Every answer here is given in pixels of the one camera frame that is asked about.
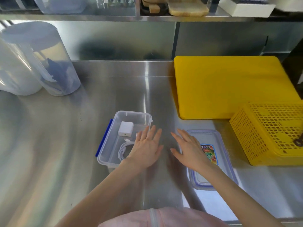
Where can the white flat box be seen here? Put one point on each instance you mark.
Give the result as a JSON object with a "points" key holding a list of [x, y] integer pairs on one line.
{"points": [[246, 8]]}

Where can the tall clear cylinder container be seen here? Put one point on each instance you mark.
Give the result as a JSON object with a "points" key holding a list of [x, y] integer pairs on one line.
{"points": [[60, 51]]}

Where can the clear round white-tinted container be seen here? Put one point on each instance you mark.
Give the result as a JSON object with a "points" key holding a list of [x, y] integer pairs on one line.
{"points": [[14, 77]]}

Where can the person's left hand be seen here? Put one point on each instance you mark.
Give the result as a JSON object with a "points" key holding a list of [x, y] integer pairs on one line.
{"points": [[144, 151]]}

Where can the person's right forearm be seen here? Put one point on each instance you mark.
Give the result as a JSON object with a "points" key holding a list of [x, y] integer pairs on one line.
{"points": [[236, 198]]}

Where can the person's right hand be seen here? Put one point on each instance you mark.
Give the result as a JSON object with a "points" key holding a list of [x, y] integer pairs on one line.
{"points": [[191, 153]]}

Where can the yellow cutting board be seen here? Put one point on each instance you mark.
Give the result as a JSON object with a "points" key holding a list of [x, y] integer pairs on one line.
{"points": [[224, 87]]}

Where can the clear plastic tub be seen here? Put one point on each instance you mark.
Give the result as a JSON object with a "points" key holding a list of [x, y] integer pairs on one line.
{"points": [[59, 4]]}

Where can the person's left middle finger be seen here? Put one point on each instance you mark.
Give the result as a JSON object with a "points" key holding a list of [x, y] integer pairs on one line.
{"points": [[151, 133]]}

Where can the stainless steel shelf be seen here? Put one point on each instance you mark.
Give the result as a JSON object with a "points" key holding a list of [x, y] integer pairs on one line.
{"points": [[94, 17]]}

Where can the dark brown utensil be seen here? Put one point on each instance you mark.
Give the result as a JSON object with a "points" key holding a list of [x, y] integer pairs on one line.
{"points": [[298, 140]]}

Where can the white charger adapter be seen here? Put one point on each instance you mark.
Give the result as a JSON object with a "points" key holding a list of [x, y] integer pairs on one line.
{"points": [[125, 129]]}

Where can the row of clear glasses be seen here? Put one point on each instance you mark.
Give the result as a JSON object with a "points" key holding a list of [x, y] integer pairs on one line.
{"points": [[116, 2]]}

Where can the pink apron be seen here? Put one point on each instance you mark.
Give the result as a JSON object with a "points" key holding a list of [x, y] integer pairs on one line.
{"points": [[177, 218]]}

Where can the stack of small wooden pieces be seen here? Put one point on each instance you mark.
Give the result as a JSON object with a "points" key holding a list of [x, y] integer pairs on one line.
{"points": [[152, 7]]}

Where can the person's right middle finger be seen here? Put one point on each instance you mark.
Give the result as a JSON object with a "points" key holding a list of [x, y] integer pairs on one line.
{"points": [[183, 135]]}

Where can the yellow plastic basket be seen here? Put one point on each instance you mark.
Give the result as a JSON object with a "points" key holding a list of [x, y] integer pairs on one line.
{"points": [[248, 139]]}

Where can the person's left thumb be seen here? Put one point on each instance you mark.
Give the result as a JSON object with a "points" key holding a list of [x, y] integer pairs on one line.
{"points": [[160, 150]]}

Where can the dark appliance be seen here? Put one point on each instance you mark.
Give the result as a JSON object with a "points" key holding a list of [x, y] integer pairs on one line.
{"points": [[294, 66]]}

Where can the clear box with blue clasp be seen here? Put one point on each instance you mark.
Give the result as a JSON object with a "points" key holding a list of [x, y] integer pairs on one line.
{"points": [[110, 151]]}

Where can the clear lid with colourful label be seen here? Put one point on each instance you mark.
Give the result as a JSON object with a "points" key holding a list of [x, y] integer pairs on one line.
{"points": [[224, 157]]}

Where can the pale wooden board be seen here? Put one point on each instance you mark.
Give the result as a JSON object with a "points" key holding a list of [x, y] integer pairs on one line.
{"points": [[187, 8]]}

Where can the person's left forearm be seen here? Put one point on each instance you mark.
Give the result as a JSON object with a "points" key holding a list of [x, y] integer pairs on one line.
{"points": [[104, 196]]}

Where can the person's right thumb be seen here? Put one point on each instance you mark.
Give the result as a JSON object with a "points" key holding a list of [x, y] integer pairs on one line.
{"points": [[176, 154]]}

